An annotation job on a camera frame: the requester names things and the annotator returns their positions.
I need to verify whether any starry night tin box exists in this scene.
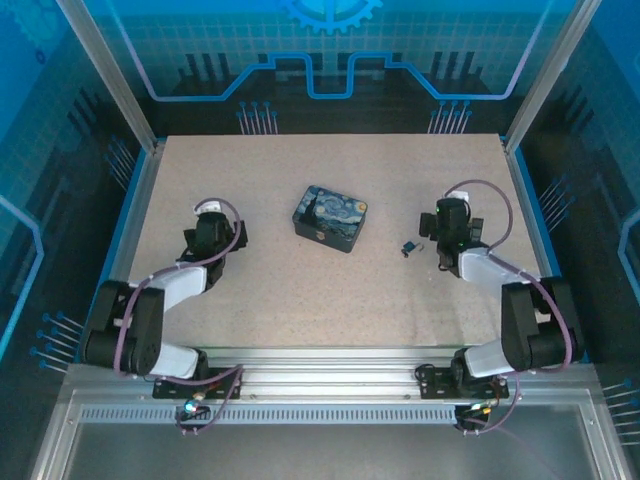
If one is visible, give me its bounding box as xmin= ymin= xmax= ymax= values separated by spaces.
xmin=291 ymin=184 xmax=372 ymax=255

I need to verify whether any aluminium front beam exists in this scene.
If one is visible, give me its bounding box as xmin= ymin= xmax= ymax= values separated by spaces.
xmin=64 ymin=347 xmax=601 ymax=401

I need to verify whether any grey metal panel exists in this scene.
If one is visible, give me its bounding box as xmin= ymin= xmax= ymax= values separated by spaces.
xmin=29 ymin=389 xmax=631 ymax=480

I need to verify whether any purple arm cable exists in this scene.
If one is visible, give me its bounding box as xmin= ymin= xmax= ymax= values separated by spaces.
xmin=113 ymin=198 xmax=247 ymax=437
xmin=444 ymin=178 xmax=575 ymax=436

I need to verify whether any aluminium side rail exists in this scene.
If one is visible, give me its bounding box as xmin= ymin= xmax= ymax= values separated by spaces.
xmin=82 ymin=139 xmax=166 ymax=364
xmin=501 ymin=135 xmax=591 ymax=364

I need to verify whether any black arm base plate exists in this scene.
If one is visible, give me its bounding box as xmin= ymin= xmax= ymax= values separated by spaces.
xmin=416 ymin=363 xmax=510 ymax=401
xmin=152 ymin=377 xmax=245 ymax=401

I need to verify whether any aluminium frame post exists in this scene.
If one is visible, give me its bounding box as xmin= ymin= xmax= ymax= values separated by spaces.
xmin=55 ymin=0 xmax=162 ymax=151
xmin=501 ymin=0 xmax=600 ymax=151

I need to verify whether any slotted aluminium cable duct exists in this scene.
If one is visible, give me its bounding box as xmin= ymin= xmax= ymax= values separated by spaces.
xmin=78 ymin=407 xmax=460 ymax=426

